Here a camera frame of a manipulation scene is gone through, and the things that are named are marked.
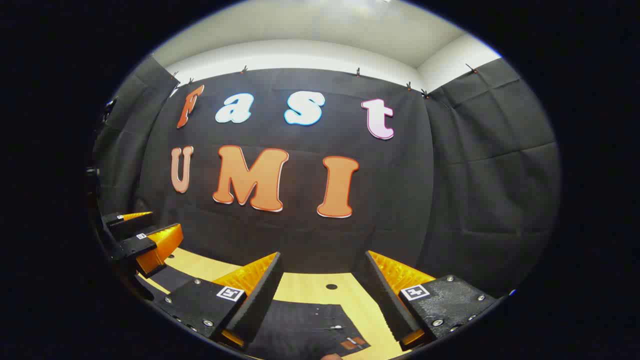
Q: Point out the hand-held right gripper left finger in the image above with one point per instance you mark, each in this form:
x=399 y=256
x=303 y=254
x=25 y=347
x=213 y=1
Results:
x=260 y=295

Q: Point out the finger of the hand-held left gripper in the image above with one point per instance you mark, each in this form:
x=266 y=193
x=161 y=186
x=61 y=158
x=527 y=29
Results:
x=130 y=246
x=132 y=227

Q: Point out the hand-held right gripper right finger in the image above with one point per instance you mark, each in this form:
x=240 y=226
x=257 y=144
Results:
x=385 y=295

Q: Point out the dark grey jeans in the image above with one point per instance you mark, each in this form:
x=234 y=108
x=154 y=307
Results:
x=300 y=327

